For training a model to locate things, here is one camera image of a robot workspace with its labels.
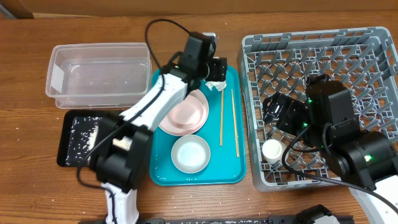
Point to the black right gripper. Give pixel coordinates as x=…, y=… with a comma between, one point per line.
x=289, y=104

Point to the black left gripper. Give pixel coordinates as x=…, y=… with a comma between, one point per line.
x=219, y=68

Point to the white tissue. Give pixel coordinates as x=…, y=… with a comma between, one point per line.
x=219, y=86

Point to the white cup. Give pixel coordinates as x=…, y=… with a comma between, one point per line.
x=272, y=150

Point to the grey bowl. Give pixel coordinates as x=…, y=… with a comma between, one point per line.
x=190, y=154

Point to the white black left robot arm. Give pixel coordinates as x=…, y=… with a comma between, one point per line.
x=123, y=141

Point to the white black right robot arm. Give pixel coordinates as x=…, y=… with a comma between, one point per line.
x=365, y=161

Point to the grey dishwasher rack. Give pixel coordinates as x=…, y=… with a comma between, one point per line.
x=363, y=59

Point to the clear plastic waste bin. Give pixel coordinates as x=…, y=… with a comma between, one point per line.
x=99, y=75

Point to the large pink plate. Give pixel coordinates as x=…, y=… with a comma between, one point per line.
x=169, y=128

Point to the teal serving tray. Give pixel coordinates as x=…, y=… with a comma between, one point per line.
x=224, y=167

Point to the white rice pile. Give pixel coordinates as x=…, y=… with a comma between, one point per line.
x=82, y=139

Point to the black plastic tray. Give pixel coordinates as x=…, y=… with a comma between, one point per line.
x=67, y=123

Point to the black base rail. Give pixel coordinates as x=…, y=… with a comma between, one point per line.
x=314, y=214

